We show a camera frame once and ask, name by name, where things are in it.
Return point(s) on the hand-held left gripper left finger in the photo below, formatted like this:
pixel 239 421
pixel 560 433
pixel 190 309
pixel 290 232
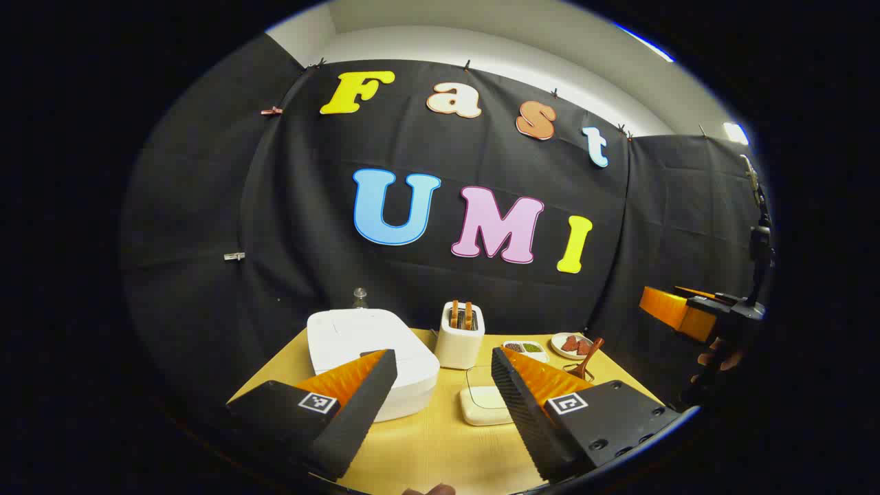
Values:
pixel 357 405

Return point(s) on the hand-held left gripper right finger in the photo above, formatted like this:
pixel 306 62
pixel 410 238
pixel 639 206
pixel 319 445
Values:
pixel 522 412

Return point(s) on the red meat slice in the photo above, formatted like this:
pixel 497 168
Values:
pixel 570 344
pixel 584 347

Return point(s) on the white rice cooker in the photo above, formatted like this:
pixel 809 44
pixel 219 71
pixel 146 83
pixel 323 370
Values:
pixel 357 337

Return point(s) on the small glass bottle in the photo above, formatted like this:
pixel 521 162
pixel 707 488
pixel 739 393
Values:
pixel 359 299

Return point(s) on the black backdrop cloth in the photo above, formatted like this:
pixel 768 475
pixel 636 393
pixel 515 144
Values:
pixel 309 206

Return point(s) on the white toaster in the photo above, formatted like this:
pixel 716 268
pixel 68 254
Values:
pixel 459 347

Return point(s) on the white round plate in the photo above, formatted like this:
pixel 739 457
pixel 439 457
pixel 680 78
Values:
pixel 560 344

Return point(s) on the white divided bean dish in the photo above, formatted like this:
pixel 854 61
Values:
pixel 526 350

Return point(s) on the brown wooden spoon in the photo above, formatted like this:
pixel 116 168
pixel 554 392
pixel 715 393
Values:
pixel 590 350

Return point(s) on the toasted bread slice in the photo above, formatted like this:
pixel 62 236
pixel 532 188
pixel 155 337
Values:
pixel 454 314
pixel 469 315

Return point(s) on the clear rice container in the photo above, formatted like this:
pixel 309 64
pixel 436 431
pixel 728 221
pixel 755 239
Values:
pixel 474 416

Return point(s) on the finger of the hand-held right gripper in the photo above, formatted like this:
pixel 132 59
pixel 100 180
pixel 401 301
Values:
pixel 670 309

